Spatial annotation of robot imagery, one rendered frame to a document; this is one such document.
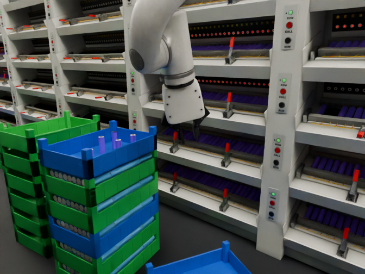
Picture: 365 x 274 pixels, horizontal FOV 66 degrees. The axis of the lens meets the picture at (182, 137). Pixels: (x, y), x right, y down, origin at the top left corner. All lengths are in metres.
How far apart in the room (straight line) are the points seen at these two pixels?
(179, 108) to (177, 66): 0.11
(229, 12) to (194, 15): 0.14
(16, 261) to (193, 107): 0.86
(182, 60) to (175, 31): 0.06
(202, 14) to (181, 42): 0.46
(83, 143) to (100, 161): 0.23
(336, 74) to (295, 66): 0.11
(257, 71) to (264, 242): 0.62
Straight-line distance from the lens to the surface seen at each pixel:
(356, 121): 0.95
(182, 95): 0.70
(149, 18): 0.57
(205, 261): 1.07
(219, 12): 1.07
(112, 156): 0.81
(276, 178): 1.02
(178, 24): 0.65
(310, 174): 1.05
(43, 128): 1.28
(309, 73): 0.93
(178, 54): 0.65
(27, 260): 1.24
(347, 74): 0.91
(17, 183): 1.18
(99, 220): 0.84
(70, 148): 0.96
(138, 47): 0.60
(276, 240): 1.12
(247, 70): 1.00
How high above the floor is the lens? 0.70
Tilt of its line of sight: 16 degrees down
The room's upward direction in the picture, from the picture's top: straight up
